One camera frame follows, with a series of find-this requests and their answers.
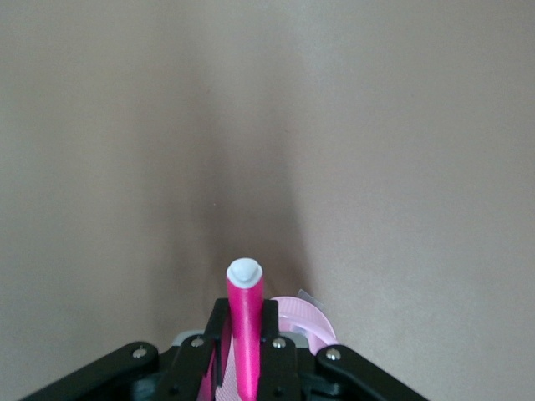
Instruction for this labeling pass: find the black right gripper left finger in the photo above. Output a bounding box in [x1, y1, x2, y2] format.
[18, 298, 233, 401]

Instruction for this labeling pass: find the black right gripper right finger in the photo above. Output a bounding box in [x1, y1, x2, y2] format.
[254, 298, 425, 401]

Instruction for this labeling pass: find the pink highlighter pen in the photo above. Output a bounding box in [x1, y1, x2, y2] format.
[225, 257, 265, 401]

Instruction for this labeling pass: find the clear tape tab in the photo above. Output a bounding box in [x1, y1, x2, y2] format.
[296, 287, 329, 312]

